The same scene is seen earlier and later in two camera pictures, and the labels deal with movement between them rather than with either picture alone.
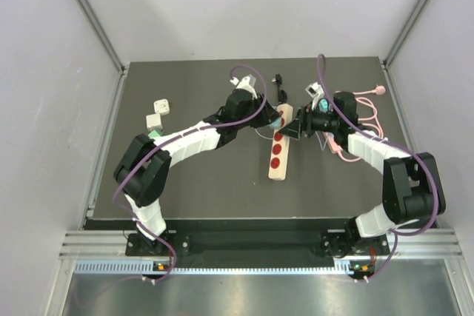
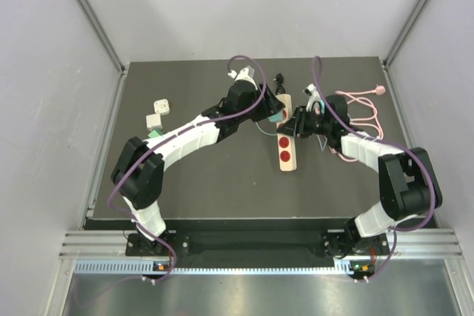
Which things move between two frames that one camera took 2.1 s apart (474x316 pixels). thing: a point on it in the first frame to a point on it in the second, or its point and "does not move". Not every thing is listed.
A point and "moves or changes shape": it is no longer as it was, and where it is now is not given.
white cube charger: x=153 y=122 does not move
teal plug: x=277 y=123 moves or changes shape
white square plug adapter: x=161 y=106 does not move
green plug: x=155 y=133 does not move
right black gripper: x=303 y=123 does not move
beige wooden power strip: x=280 y=146 moves or changes shape
